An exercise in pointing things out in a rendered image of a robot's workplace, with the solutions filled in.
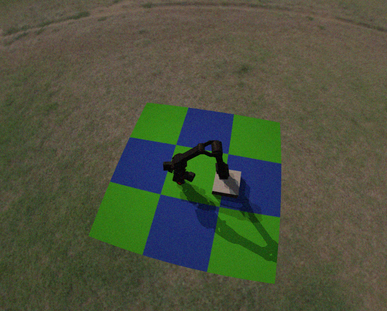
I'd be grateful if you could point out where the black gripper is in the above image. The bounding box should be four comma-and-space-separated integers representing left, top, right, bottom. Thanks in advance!
168, 169, 195, 182

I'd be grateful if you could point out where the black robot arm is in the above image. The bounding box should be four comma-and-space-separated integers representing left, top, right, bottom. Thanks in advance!
163, 140, 229, 183

